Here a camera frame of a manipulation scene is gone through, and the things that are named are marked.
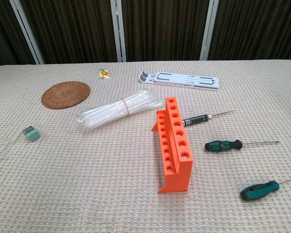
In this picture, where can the black precision screwdriver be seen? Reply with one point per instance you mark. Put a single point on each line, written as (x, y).
(198, 119)

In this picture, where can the dark green black screwdriver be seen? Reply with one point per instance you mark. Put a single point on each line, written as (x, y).
(223, 145)

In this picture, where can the teal black screwdriver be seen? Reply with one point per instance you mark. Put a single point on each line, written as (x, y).
(257, 190)

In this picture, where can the orange screwdriver rack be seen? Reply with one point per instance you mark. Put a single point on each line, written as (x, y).
(179, 174)

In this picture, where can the yellow rubber band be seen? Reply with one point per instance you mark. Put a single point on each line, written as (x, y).
(126, 106)

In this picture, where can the clear plastic tube bundle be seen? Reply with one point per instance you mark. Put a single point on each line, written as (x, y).
(106, 114)

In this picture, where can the white folding laptop stand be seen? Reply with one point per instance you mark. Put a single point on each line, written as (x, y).
(179, 80)

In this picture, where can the small yellow candy packet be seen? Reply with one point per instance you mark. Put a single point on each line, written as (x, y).
(104, 73)

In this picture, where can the round woven rattan coaster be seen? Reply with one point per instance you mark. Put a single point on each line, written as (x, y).
(65, 95)

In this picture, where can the beige waffle tablecloth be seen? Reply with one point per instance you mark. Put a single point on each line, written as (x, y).
(87, 182)

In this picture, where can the small green box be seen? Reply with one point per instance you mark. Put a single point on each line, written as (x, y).
(32, 134)

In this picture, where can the grey partition frame post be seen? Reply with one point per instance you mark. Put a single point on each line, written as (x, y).
(26, 31)
(208, 31)
(118, 31)

